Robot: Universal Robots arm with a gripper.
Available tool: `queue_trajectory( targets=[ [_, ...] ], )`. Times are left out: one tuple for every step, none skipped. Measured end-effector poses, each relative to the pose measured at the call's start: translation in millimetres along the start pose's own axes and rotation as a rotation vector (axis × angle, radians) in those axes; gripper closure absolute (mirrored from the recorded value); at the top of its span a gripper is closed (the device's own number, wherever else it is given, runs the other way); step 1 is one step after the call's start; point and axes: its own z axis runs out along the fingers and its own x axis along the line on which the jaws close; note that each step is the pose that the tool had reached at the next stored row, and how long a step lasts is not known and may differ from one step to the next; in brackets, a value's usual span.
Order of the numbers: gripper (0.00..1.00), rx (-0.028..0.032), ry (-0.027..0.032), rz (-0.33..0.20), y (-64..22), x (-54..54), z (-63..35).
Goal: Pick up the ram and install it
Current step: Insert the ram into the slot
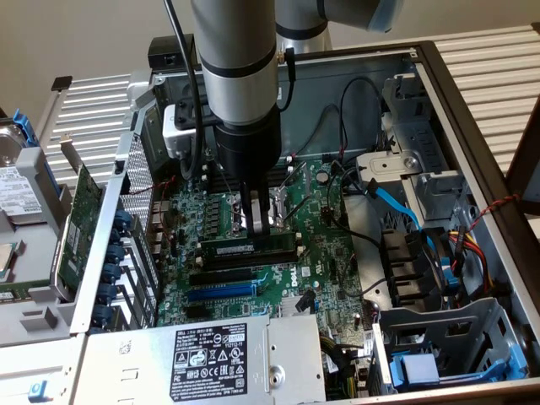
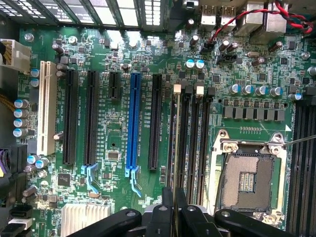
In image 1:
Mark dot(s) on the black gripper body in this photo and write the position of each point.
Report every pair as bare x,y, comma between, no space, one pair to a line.
249,147

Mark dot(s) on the green RAM stick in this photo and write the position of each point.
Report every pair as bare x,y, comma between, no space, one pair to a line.
278,244
21,287

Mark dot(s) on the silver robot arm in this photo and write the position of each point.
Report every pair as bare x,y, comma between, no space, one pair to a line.
236,50

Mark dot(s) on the CPU socket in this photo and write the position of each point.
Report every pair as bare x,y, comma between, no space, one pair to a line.
278,197

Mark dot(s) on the thin metal locking lever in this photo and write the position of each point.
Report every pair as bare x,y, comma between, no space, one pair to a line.
298,209

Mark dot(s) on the green Dell motherboard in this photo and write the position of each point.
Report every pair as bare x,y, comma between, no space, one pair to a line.
312,253

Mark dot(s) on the silver coin battery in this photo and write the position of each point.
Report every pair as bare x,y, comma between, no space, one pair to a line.
323,176

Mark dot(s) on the long black expansion slot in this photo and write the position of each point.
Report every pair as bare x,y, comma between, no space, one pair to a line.
219,277

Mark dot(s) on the blue expansion slot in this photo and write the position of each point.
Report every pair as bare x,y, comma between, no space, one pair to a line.
219,293

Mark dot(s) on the silver finned chipset heatsink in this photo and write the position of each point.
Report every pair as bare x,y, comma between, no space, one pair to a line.
289,306

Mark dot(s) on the open metal PC case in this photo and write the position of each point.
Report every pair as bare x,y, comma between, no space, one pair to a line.
320,84

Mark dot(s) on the short black expansion slot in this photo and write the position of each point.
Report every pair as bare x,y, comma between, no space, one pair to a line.
196,311

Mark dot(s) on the blue card retention clip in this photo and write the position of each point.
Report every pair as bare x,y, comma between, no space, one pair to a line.
103,315
118,237
115,254
107,293
111,273
122,219

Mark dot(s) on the black box device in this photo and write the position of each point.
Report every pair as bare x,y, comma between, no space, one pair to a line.
162,48

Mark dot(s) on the black power supply label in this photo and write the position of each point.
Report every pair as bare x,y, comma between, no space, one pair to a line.
206,363

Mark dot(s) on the green graphics card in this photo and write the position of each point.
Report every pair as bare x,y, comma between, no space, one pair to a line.
82,219

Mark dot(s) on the metal disk bay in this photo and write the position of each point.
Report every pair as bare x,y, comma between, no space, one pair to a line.
426,139
447,316

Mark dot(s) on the silver power supply box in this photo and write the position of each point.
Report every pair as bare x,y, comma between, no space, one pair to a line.
126,363

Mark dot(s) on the blue plastic bay latch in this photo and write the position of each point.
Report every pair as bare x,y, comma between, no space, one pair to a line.
417,367

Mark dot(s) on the blue disk carrier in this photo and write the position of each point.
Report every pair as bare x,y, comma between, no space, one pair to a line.
25,126

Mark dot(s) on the silver hard disk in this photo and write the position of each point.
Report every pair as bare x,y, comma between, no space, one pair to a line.
17,190

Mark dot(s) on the small blue latch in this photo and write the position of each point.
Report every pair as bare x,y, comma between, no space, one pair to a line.
38,390

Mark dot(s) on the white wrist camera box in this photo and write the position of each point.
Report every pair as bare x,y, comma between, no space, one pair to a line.
175,139

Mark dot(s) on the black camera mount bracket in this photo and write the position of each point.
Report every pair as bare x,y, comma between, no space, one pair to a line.
182,113

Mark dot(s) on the dark brown wooden frame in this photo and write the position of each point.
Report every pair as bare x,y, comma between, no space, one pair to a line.
527,169

